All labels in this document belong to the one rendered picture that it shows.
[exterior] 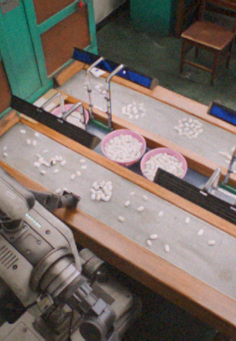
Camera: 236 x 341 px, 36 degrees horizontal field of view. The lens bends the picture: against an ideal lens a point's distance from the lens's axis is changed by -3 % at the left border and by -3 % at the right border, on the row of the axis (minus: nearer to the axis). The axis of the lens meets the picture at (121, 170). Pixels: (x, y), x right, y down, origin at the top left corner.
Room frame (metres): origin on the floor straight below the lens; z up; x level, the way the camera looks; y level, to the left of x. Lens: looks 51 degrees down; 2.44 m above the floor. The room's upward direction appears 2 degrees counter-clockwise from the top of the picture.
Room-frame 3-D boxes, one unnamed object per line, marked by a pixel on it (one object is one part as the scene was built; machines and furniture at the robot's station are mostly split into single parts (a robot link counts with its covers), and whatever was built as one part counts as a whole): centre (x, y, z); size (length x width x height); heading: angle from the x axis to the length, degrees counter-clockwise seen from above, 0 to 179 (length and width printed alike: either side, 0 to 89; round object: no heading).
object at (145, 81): (1.91, 0.03, 1.08); 0.62 x 0.08 x 0.07; 53
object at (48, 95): (1.92, 0.51, 0.77); 0.33 x 0.15 x 0.01; 143
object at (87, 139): (1.46, 0.37, 1.08); 0.62 x 0.08 x 0.07; 53
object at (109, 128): (1.84, 0.08, 0.90); 0.20 x 0.19 x 0.45; 53
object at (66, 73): (2.22, 0.35, 0.83); 0.30 x 0.06 x 0.07; 143
